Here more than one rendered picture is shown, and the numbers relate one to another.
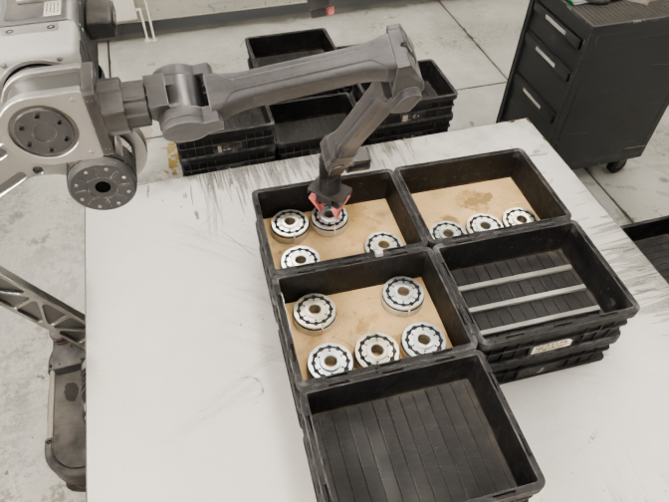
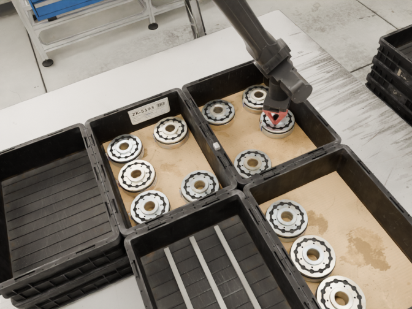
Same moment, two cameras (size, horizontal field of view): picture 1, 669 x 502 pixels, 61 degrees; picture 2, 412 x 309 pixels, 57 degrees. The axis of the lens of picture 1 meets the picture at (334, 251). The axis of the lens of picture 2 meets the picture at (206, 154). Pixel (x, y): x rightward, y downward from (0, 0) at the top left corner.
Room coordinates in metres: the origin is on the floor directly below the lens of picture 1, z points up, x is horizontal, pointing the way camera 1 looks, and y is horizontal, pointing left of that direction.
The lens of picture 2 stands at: (0.85, -0.71, 1.71)
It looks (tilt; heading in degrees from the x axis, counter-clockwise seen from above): 53 degrees down; 88
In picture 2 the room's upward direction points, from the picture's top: 7 degrees counter-clockwise
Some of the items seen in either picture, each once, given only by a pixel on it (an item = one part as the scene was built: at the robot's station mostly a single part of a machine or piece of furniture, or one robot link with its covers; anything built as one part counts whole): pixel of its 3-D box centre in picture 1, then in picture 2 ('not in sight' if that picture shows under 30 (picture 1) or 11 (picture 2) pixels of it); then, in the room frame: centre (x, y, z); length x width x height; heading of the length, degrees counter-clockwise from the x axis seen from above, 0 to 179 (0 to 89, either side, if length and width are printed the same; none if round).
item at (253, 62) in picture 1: (294, 90); not in sight; (2.46, 0.22, 0.37); 0.40 x 0.30 x 0.45; 107
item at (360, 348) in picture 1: (376, 351); (136, 175); (0.67, -0.10, 0.86); 0.10 x 0.10 x 0.01
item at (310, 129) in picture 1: (315, 147); not in sight; (2.08, 0.10, 0.31); 0.40 x 0.30 x 0.34; 107
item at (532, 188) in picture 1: (475, 208); (338, 241); (1.14, -0.39, 0.87); 0.40 x 0.30 x 0.11; 106
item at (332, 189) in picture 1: (330, 182); (279, 89); (1.10, 0.02, 0.98); 0.10 x 0.07 x 0.07; 61
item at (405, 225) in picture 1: (335, 233); (254, 126); (1.03, 0.00, 0.87); 0.40 x 0.30 x 0.11; 106
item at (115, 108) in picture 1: (120, 106); not in sight; (0.74, 0.34, 1.45); 0.09 x 0.08 x 0.12; 17
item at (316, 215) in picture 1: (330, 215); (277, 119); (1.10, 0.02, 0.86); 0.10 x 0.10 x 0.01
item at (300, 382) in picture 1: (370, 312); (155, 153); (0.74, -0.08, 0.92); 0.40 x 0.30 x 0.02; 106
